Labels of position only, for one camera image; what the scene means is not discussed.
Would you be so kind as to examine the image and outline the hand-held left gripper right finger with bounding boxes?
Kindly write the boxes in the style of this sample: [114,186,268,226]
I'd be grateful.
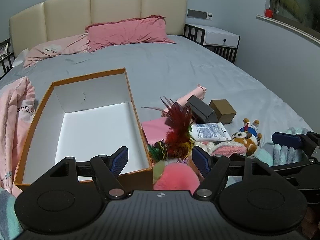
[192,145,282,198]

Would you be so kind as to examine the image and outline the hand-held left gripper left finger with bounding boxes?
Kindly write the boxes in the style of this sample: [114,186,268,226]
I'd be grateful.
[40,146,129,199]

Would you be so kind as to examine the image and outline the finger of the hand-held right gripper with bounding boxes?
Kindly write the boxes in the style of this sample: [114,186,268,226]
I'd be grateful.
[272,131,320,155]
[271,158,318,173]

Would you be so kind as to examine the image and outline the white rabbit plush toy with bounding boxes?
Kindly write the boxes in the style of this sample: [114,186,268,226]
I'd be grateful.
[200,140,248,158]

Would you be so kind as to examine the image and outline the white printed packet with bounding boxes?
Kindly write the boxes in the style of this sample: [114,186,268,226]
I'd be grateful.
[191,122,232,142]

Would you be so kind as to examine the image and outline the pink fluffy pompom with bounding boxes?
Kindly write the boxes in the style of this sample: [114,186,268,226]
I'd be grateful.
[153,162,200,191]

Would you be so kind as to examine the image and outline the multicolour feather toy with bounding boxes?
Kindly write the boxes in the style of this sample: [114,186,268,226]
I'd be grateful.
[141,95,198,162]

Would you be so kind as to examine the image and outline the brown bear plush toy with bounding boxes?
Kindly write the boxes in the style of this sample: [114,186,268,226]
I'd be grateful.
[231,118,262,157]

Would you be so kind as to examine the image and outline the orange cardboard box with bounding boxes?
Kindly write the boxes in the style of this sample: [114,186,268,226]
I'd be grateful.
[14,67,153,198]

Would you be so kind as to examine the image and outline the small gold box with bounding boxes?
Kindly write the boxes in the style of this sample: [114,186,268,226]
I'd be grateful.
[209,99,237,125]

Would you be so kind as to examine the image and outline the person's right leg teal pajamas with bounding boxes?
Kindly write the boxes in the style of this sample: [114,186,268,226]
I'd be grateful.
[257,127,310,167]

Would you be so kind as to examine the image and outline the person's leg teal pajamas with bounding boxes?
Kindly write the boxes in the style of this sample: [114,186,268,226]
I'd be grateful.
[257,127,310,167]
[0,187,23,233]

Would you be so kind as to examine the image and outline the small black box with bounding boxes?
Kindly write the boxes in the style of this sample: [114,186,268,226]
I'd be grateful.
[187,95,217,126]

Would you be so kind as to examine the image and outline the bed with grey sheet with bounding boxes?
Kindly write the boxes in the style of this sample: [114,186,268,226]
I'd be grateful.
[0,34,314,188]

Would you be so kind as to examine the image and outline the pink blanket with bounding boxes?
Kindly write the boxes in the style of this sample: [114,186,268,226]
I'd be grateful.
[0,76,38,194]

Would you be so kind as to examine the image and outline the window sill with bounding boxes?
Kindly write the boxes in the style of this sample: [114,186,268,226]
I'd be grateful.
[256,14,320,44]

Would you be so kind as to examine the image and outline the person's left leg teal pajamas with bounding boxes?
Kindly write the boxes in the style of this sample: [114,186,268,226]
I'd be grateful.
[0,187,23,233]

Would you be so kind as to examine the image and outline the dark pink pillow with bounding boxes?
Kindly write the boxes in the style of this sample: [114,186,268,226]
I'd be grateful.
[84,15,177,53]

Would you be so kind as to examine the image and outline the light pink pillow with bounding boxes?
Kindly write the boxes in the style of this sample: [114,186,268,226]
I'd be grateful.
[23,34,90,68]

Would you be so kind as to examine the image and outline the window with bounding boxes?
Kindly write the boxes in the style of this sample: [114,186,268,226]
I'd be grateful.
[270,0,320,34]

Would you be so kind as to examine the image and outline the cream padded headboard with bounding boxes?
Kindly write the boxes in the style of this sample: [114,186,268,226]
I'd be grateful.
[9,0,188,58]

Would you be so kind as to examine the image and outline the white nightstand with black frame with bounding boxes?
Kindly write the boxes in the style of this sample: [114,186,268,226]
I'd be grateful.
[184,23,241,63]

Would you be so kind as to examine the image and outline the wall control panel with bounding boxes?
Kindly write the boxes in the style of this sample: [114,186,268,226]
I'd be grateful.
[187,9,213,20]

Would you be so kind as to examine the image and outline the black bedside rail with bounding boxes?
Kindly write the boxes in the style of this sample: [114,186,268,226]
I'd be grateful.
[0,39,15,79]

